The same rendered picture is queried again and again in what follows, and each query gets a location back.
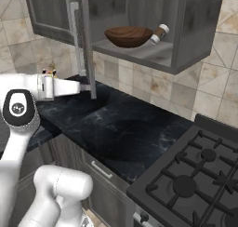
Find white and brown cup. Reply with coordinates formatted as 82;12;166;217
150;23;170;46

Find black hob knob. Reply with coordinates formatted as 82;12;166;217
139;211;151;224

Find small colourful object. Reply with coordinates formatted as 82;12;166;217
42;68;58;77

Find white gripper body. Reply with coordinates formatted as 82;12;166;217
52;78;83;98

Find black gas hob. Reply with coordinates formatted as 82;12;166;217
126;113;238;227

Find grey wall cabinet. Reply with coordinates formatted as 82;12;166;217
86;0;223;75

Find grey glass cabinet door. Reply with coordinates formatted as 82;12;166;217
23;0;77;47

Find pale cabinet door handle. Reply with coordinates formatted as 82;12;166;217
64;0;86;77

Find grey base cupboard door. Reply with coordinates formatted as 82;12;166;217
87;172;133;227

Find grey open cabinet door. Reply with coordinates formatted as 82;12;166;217
80;0;98;100

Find grey drawer front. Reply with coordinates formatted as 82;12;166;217
81;150;131;195

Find brown wooden bowl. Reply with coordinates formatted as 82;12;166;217
103;25;154;49

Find white drawer handle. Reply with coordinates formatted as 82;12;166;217
90;160;113;180

